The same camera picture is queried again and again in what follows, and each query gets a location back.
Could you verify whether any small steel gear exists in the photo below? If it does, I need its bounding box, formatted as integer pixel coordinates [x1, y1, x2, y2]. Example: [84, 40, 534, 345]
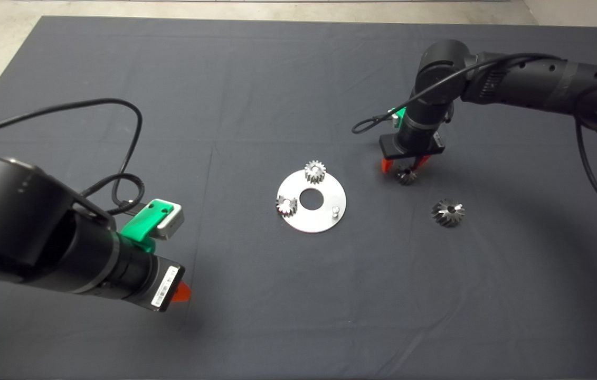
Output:
[394, 165, 419, 186]
[276, 194, 299, 217]
[305, 160, 328, 185]

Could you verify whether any dark grey table cloth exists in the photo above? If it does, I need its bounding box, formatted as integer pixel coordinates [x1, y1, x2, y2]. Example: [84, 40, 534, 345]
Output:
[0, 16, 597, 380]

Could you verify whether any green left camera mount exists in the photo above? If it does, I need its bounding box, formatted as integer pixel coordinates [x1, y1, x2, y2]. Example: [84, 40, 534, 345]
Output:
[120, 199, 175, 255]

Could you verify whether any round metal plate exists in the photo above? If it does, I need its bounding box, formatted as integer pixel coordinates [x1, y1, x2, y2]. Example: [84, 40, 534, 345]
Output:
[277, 170, 347, 233]

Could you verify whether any large dark steel gear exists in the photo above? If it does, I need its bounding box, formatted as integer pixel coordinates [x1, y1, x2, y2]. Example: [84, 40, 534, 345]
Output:
[431, 198, 466, 228]

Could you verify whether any black right camera cable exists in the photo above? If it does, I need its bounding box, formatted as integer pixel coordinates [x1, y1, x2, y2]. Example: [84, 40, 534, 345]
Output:
[352, 53, 597, 229]

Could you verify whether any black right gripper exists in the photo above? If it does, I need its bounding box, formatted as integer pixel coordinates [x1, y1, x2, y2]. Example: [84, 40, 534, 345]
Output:
[379, 129, 446, 174]

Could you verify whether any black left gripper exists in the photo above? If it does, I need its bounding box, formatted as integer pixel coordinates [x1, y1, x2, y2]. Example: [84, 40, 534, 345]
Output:
[108, 248, 192, 313]

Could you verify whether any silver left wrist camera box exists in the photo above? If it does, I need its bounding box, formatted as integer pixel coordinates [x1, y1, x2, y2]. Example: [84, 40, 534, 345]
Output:
[155, 198, 185, 239]

